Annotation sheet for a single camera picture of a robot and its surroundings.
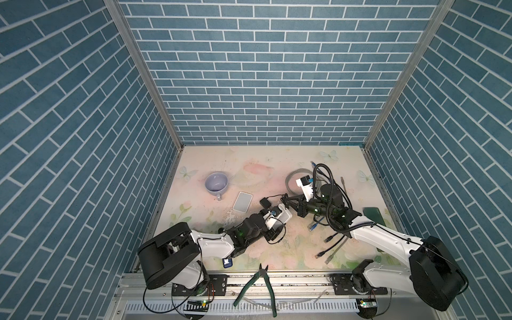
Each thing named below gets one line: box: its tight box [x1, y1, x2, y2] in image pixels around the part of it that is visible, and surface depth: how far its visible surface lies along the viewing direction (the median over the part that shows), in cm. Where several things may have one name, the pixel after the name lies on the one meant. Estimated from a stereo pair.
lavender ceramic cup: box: [204, 172, 229, 201], surface depth 100 cm
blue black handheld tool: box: [222, 258, 233, 269], surface depth 79 cm
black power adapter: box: [259, 197, 272, 209], surface depth 98 cm
